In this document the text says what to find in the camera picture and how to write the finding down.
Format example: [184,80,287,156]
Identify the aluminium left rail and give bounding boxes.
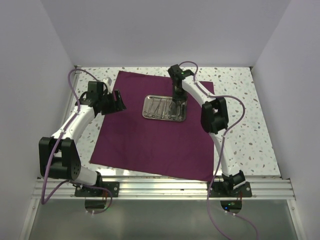
[59,66,81,136]

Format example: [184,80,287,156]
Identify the steel instrument tray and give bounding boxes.
[142,95,187,122]

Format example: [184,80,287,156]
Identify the aluminium rail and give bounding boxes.
[31,175,296,200]
[59,66,81,136]

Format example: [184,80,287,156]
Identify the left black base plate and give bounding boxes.
[74,181,120,198]

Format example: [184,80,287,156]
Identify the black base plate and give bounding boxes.
[207,181,253,198]
[74,181,120,198]

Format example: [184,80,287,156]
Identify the steel scissors in tray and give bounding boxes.
[143,97,161,118]

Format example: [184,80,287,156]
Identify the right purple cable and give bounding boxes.
[179,61,260,240]

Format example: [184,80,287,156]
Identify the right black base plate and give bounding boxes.
[207,181,253,198]

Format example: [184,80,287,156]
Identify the aluminium front rail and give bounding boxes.
[31,175,296,200]

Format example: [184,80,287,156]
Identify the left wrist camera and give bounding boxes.
[103,77,113,86]

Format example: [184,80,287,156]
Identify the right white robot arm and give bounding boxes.
[167,64,246,197]

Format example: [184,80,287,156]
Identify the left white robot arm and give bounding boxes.
[38,81,126,197]

